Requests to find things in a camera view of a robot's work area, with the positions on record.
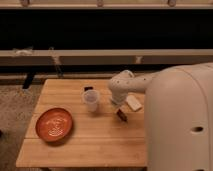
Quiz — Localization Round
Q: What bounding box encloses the dark red pepper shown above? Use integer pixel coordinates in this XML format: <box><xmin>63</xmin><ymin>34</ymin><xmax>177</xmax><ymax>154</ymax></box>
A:
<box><xmin>116</xmin><ymin>109</ymin><xmax>127</xmax><ymax>122</ymax></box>

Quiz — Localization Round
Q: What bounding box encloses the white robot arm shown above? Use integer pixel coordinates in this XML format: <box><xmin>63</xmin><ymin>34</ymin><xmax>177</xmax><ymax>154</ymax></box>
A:
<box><xmin>108</xmin><ymin>62</ymin><xmax>213</xmax><ymax>171</ymax></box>

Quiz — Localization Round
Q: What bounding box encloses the wooden table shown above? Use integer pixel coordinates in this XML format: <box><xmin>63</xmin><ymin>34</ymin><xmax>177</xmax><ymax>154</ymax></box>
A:
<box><xmin>16</xmin><ymin>79</ymin><xmax>147</xmax><ymax>168</ymax></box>

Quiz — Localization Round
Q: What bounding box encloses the small black block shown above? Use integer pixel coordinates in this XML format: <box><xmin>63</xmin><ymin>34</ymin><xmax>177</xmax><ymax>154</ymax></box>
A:
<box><xmin>84</xmin><ymin>87</ymin><xmax>93</xmax><ymax>91</ymax></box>

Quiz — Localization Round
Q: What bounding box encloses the orange round plate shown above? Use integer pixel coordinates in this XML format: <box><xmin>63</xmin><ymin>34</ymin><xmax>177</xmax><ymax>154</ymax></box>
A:
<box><xmin>35</xmin><ymin>108</ymin><xmax>73</xmax><ymax>142</ymax></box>

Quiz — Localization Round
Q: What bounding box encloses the long wooden rail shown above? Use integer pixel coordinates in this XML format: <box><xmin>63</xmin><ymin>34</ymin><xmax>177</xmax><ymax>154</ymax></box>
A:
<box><xmin>0</xmin><ymin>49</ymin><xmax>213</xmax><ymax>66</ymax></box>

